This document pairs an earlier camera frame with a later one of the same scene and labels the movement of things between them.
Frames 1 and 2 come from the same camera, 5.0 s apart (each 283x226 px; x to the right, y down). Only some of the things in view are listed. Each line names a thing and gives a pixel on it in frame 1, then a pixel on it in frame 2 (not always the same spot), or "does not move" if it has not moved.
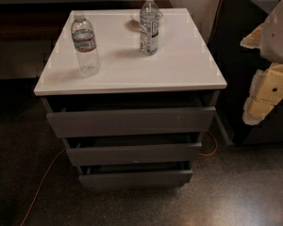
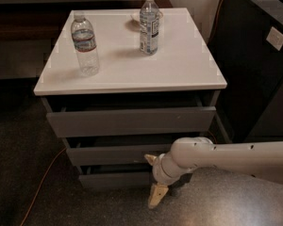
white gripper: (278, 37) -> (158, 170)
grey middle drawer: (191, 152) does not move
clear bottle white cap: (149, 24) does not move
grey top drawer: (90, 123) does not move
